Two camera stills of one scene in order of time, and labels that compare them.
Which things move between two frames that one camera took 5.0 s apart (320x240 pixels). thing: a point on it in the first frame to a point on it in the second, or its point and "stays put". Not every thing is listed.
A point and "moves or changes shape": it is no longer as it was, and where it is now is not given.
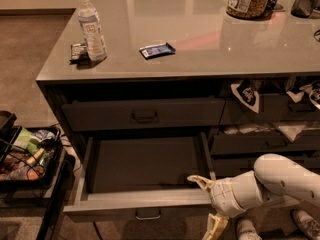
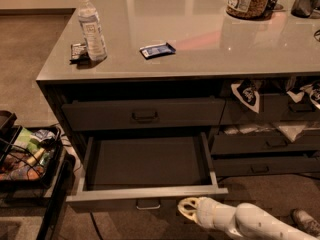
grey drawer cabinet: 157,83 stays put
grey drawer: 144,177 moves or changes shape
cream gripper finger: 205,183 to 189,201
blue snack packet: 152,51 stays put
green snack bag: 23,139 stays put
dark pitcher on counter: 306,0 stays put
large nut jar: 248,1 stays put
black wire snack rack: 34,170 stays put
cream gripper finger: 216,225 to 190,213
